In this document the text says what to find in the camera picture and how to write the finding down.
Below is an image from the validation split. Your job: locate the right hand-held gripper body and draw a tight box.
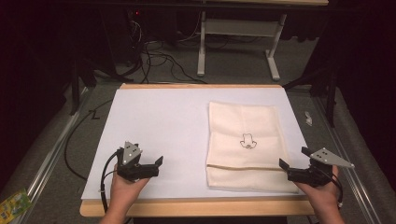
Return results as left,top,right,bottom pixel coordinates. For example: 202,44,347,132
287,147,356,189

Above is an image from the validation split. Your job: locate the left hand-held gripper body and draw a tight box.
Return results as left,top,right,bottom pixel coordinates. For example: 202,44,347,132
116,141,161,183

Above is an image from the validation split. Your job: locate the cream towel with outline drawing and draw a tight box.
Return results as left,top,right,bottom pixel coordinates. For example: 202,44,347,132
205,101,301,194

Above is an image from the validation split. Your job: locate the person's right hand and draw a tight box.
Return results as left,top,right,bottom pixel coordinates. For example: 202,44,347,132
293,165,341,214

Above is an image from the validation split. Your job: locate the person's left hand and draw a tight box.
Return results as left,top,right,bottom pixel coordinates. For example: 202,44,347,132
108,163,151,219

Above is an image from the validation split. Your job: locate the white sheet table cover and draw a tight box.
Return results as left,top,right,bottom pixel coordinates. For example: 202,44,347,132
80,88,311,201

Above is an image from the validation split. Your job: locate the black stand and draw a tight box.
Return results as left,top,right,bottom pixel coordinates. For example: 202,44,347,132
68,57,98,117
282,66,341,129

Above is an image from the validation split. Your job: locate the green printed packet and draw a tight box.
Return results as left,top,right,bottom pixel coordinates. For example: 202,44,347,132
0,188,34,224

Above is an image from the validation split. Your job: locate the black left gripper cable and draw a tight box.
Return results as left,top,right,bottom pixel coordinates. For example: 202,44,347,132
99,151,122,216

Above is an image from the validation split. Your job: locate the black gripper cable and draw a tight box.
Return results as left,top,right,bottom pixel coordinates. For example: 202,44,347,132
328,173,345,209
99,151,122,216

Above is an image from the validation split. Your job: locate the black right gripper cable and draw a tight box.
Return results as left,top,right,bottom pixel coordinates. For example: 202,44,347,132
328,173,345,209

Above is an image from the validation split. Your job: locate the metal floor rail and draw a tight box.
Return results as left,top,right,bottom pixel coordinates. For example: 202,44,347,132
312,95,385,224
12,87,93,224

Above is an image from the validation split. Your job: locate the long black floor cable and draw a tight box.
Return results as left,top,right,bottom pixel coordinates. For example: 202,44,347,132
63,98,115,182

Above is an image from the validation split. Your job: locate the bundle of black cables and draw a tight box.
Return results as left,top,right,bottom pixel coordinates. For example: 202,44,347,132
124,18,208,85

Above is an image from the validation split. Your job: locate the white metal desk frame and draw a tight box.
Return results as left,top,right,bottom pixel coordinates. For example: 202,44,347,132
196,10,288,82

